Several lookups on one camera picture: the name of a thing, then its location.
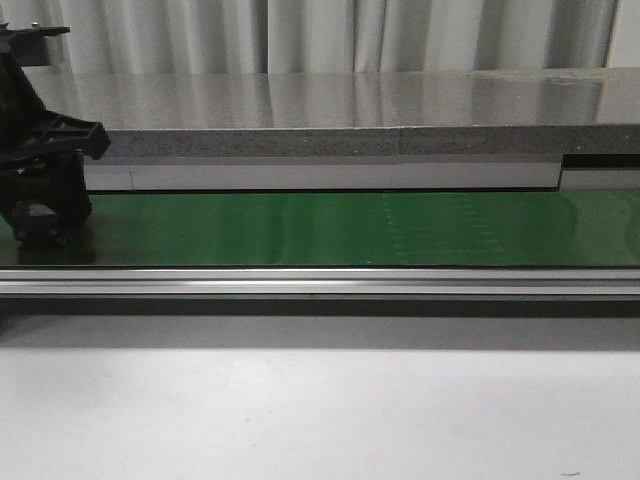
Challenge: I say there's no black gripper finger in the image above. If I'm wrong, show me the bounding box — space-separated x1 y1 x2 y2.
1 152 92 230

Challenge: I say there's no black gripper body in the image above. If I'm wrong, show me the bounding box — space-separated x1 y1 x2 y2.
1 23 110 170

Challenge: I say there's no yellow push button switch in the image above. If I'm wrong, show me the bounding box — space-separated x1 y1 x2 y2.
9 201 72 249

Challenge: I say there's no grey pleated curtain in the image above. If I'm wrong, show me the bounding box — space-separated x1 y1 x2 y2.
1 1 639 74

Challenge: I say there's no green conveyor belt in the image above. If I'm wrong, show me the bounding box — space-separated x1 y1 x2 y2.
1 190 639 268

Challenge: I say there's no grey rear conveyor rail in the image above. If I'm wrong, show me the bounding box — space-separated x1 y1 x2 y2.
85 154 639 191

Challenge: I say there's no aluminium front conveyor rail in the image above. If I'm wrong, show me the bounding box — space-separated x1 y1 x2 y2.
1 266 639 300

